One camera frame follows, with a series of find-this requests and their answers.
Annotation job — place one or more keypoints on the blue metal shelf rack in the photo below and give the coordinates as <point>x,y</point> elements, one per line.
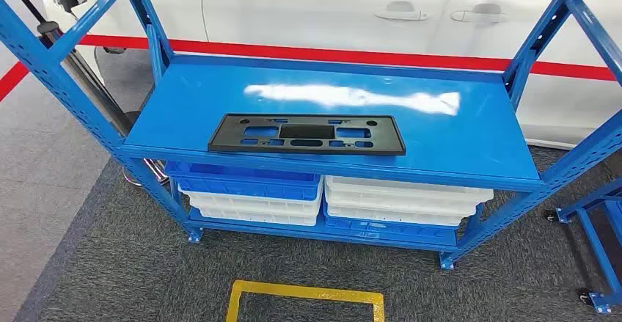
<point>437,140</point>

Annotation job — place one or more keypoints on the narrow blue shelf rack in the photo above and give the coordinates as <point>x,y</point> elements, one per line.
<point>595,242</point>

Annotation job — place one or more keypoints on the red barrier belt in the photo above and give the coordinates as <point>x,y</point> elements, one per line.
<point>12,81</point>
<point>340,56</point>

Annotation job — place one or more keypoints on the black stanchion post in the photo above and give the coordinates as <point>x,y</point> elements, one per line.
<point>104,98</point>

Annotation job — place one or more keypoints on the black plastic plate part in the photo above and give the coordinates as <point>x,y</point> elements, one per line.
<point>223,140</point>

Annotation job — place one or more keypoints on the white car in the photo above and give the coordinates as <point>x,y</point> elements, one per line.
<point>316,9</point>

